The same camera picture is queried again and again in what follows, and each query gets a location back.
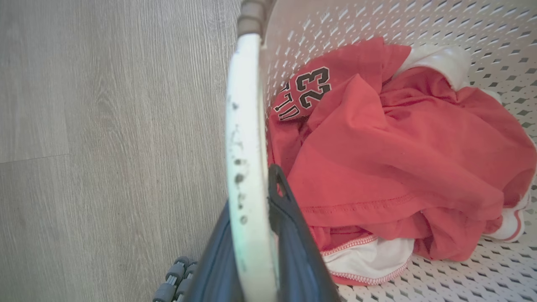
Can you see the red jersey with number 23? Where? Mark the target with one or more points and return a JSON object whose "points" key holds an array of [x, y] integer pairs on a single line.
{"points": [[390, 159]]}

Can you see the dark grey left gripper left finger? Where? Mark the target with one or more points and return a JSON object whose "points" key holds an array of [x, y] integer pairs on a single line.
{"points": [[215, 268]]}

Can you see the white perforated plastic laundry basket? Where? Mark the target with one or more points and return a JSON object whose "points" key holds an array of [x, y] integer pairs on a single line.
{"points": [[482, 33]]}

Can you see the white garment with red trim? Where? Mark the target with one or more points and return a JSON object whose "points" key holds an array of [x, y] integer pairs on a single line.
{"points": [[369, 260]]}

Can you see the grey ribbed roller wheel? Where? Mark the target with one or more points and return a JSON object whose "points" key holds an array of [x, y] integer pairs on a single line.
{"points": [[172, 279]]}

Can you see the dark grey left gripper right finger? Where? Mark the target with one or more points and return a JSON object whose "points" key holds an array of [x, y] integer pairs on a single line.
{"points": [[298, 251]]}

